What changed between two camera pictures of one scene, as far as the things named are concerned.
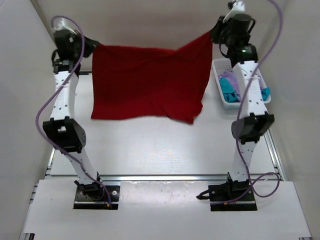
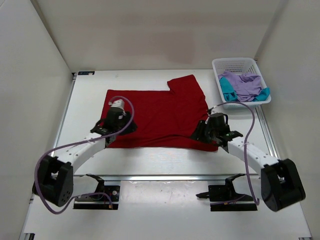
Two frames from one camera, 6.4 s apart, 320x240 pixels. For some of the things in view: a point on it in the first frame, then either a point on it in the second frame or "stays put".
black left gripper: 89,44 → 131,127
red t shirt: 138,83 → 163,118
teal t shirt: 230,94 stays put
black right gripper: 216,31 → 199,134
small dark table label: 84,72 stays put
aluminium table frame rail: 164,178 stays put
